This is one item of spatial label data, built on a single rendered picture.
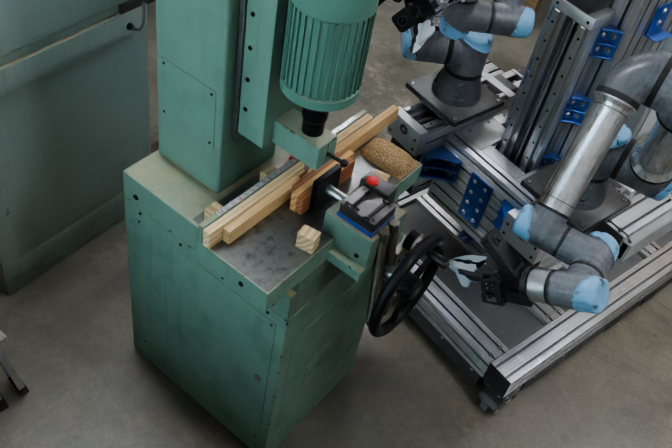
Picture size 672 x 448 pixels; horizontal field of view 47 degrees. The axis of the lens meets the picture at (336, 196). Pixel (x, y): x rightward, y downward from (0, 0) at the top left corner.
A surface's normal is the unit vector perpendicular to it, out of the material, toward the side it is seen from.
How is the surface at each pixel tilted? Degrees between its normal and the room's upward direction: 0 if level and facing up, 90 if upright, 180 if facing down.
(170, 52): 90
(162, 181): 0
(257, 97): 90
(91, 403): 1
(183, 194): 0
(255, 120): 90
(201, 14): 90
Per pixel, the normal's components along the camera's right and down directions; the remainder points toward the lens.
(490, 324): 0.14, -0.70
